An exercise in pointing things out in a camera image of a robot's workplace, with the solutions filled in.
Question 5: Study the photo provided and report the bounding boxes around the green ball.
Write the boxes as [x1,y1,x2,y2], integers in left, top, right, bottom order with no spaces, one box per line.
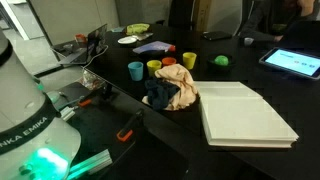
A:
[214,55,229,66]

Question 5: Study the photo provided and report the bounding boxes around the small orange object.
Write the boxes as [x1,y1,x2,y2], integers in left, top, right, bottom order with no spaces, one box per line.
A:
[169,45,176,52]

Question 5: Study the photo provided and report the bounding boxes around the tablet with lit screen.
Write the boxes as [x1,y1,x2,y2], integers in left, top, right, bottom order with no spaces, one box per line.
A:
[259,48,320,80]

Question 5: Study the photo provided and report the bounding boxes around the dark blue cloth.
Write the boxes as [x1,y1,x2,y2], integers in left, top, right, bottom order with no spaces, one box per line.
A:
[145,78,180,110]

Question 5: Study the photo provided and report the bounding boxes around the yellow-green cup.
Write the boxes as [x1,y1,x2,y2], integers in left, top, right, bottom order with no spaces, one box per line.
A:
[147,60,162,76]

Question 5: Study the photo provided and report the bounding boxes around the yellow cup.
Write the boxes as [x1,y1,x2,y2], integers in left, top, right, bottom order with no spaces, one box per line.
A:
[183,52,197,70]

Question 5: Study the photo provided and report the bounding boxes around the black orange clamp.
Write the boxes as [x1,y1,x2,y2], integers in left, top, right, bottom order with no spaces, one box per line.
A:
[116,109,144,142]
[78,83,112,107]

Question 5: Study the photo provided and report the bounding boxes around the open laptop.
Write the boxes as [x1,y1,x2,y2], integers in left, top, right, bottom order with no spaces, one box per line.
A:
[60,24,107,65]

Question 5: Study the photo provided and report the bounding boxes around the black bowl with green ball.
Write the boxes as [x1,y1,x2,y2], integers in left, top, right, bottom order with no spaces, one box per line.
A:
[206,54,236,72]

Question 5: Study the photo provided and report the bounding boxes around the blue cup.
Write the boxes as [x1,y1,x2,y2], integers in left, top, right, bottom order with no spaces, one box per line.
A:
[128,61,143,81]

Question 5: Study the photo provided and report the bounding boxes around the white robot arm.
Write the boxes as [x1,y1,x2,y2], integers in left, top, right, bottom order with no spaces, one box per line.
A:
[0,31,81,180]

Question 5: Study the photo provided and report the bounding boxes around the black phone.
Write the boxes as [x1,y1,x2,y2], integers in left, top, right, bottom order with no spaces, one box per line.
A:
[202,31,232,41]

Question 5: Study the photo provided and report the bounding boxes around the seated person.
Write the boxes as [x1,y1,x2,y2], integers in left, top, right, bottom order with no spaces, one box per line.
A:
[239,0,319,42]

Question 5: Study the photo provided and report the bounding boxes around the white book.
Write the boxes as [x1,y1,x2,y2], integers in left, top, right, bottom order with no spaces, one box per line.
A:
[195,81,299,148]

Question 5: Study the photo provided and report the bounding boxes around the green yellow cloth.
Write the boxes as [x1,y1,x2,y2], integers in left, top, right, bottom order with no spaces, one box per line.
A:
[126,23,150,35]

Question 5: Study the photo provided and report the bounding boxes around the beige cloth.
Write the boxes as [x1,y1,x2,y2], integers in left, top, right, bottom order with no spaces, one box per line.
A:
[142,64,198,111]

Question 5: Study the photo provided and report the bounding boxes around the orange mug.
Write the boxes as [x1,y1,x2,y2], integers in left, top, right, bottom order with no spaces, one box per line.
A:
[75,34,87,43]

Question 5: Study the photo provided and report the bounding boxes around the orange cup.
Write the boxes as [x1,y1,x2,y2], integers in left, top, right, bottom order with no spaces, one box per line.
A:
[162,57,176,66]

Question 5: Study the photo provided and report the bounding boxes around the UIST blue book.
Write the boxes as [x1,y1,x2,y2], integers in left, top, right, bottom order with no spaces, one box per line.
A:
[133,41,172,54]

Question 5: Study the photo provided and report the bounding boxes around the white plate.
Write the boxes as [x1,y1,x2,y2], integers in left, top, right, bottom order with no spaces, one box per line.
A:
[118,36,137,45]

